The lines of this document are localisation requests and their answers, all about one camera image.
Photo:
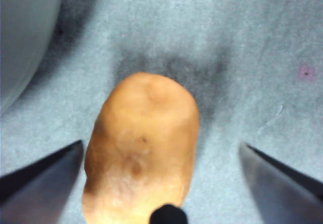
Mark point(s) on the brown potato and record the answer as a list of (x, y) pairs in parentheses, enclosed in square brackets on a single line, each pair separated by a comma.
[(141, 138)]

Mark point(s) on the pale green electric cooking pot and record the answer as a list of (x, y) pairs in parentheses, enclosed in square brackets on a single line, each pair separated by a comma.
[(22, 32)]

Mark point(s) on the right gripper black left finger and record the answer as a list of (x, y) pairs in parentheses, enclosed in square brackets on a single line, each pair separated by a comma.
[(38, 191)]

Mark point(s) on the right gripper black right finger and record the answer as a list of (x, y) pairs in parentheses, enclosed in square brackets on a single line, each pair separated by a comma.
[(282, 191)]

